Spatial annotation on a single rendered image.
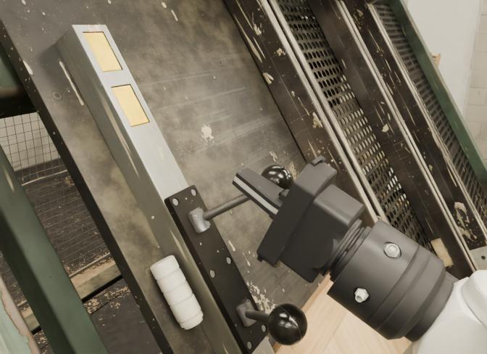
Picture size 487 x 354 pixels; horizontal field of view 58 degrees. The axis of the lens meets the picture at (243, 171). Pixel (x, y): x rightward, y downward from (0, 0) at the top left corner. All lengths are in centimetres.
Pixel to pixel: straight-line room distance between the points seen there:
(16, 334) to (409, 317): 31
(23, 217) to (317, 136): 54
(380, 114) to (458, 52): 326
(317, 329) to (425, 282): 33
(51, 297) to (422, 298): 36
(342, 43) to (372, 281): 95
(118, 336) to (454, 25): 366
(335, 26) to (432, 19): 326
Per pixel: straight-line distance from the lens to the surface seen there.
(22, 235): 52
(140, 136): 52
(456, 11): 449
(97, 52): 55
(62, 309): 52
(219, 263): 52
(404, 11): 227
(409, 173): 128
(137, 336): 279
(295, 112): 86
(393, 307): 40
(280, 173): 47
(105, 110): 53
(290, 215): 42
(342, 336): 77
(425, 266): 41
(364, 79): 126
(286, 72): 86
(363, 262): 40
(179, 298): 51
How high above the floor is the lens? 171
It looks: 18 degrees down
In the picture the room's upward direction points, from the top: straight up
